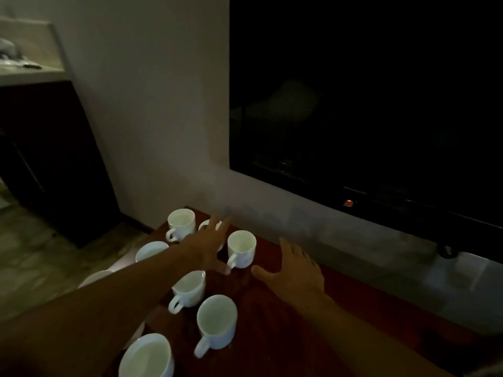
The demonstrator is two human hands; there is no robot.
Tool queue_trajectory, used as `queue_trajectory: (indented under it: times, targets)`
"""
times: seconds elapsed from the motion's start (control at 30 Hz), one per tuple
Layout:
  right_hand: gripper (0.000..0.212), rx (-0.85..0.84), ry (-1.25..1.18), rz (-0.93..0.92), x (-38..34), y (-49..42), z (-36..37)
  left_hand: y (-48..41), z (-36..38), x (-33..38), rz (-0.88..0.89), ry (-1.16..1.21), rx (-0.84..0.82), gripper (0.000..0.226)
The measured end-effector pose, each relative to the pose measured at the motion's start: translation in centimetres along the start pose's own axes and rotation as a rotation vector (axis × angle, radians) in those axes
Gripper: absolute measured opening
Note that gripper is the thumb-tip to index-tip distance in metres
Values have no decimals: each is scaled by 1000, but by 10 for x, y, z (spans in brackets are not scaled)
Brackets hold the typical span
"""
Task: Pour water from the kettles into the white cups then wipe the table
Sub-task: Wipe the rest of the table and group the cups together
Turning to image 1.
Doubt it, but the person's right hand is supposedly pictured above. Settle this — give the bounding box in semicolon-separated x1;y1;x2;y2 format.
250;237;327;311

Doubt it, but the person's left hand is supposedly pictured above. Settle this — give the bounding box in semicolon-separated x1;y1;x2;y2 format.
180;215;233;276

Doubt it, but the white ceramic cup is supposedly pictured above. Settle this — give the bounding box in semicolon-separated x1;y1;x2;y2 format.
193;294;238;359
198;218;225;252
226;230;257;270
118;332;175;377
168;270;206;315
135;241;170;263

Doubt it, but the group of white cups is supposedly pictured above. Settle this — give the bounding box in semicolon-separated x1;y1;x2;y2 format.
77;208;196;289

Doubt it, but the person's left forearm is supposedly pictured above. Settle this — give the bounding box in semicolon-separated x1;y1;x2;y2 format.
0;245;199;377

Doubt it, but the person's right forearm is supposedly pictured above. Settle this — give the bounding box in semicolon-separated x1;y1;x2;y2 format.
302;294;453;377

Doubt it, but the dark red wooden table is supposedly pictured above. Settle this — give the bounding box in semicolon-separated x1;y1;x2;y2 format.
106;207;503;377

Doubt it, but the dark wooden cabinet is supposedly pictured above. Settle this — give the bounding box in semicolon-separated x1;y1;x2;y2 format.
0;80;123;248

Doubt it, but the pale stone countertop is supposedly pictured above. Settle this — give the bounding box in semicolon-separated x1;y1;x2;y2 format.
0;64;70;87

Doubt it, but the grey crumpled bundle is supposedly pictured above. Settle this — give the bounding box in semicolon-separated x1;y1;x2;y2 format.
0;37;23;61

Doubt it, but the black wall television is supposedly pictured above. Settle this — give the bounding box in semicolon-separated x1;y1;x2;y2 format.
229;0;503;263

